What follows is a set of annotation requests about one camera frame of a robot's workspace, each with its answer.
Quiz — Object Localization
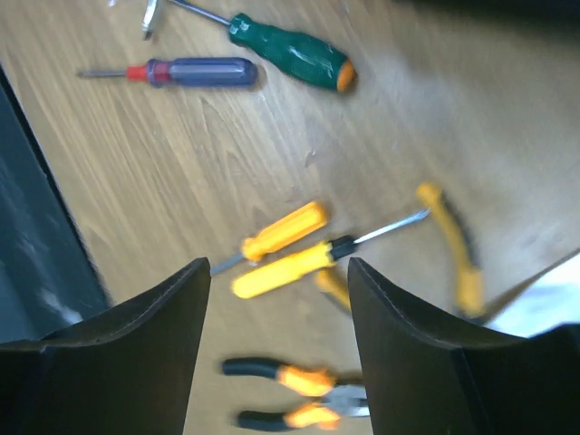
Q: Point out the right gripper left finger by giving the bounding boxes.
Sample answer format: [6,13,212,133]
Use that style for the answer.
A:
[1,258,210,434]

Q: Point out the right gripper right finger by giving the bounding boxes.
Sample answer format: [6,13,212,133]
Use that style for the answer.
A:
[347,257,579,434]

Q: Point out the orange black combination pliers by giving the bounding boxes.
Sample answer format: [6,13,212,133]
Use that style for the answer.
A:
[221,357,370,432]

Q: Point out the yellow needle nose pliers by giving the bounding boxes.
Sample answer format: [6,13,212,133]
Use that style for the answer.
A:
[314,181,488,321]

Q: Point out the white cloth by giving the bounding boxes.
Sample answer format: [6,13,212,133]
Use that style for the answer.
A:
[485,254,579,338]

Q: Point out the purple red screwdriver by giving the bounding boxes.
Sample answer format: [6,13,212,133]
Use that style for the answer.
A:
[76,57,258,88]

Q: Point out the long green screwdriver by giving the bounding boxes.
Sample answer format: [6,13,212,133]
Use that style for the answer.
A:
[174,1,357,92]

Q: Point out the short green screwdriver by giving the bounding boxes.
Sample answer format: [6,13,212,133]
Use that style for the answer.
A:
[106,0,162,42]

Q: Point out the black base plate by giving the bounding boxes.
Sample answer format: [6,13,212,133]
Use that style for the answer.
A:
[0,74,111,343]

